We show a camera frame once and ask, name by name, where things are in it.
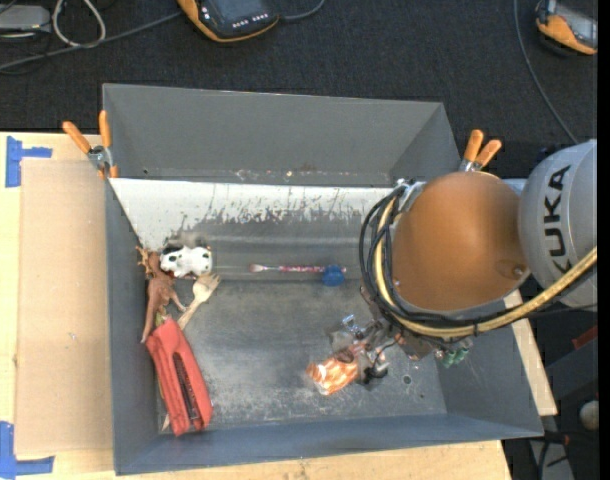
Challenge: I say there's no brown cardboard board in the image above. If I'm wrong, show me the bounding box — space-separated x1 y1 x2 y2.
12 157 115 460

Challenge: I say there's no pale wooden fork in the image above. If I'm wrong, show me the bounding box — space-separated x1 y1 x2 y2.
176 272 222 332

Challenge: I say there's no red stapler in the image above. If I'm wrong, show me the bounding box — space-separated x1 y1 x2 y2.
144 316 215 438

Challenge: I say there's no orange shiny foil packet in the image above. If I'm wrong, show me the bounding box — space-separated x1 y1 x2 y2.
305 353 362 397

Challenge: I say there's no grey metal bin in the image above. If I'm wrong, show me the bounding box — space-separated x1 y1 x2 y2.
100 82 546 477

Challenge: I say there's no black and white toy cow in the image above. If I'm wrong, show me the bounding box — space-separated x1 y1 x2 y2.
158 244 214 279

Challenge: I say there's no brown toy dinosaur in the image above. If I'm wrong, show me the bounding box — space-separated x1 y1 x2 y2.
135 245 187 345

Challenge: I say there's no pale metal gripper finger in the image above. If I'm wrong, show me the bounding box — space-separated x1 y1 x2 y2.
356 350 392 388
327 314 368 355

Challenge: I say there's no pink brush with blue end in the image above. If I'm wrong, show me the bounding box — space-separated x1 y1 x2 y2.
247 261 348 288

